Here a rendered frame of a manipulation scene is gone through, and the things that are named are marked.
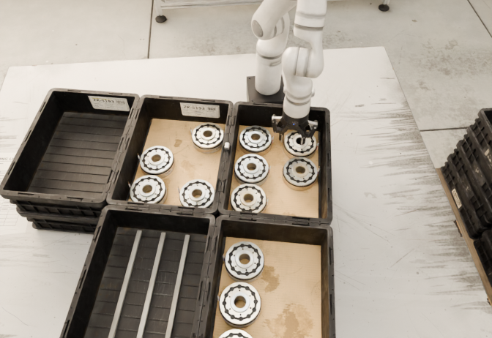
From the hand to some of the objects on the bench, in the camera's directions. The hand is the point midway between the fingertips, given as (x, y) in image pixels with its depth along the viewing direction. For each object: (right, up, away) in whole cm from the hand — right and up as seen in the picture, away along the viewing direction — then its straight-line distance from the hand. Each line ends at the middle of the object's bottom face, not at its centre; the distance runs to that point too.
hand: (292, 138), depth 129 cm
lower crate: (-65, -14, +11) cm, 67 cm away
